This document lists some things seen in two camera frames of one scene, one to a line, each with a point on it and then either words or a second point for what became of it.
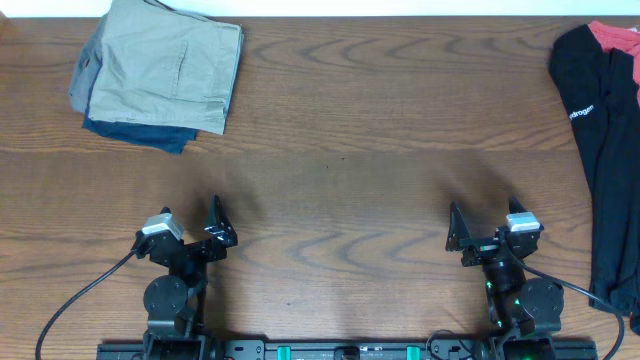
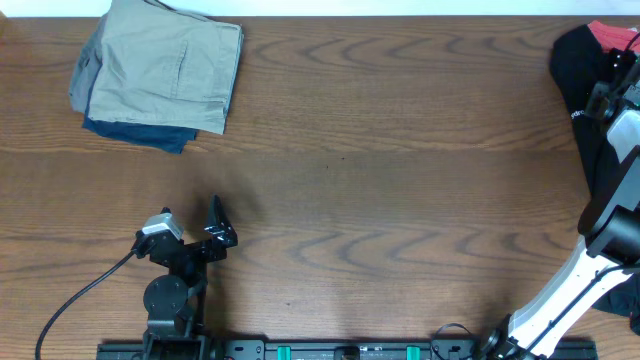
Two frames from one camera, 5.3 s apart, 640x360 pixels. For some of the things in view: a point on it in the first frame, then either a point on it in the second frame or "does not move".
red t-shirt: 615,36 does not move
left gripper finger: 219,224 does not move
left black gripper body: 201,257 does not move
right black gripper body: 481,251 to 603,94
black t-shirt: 599,94 does not move
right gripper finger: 515,206 to 620,62
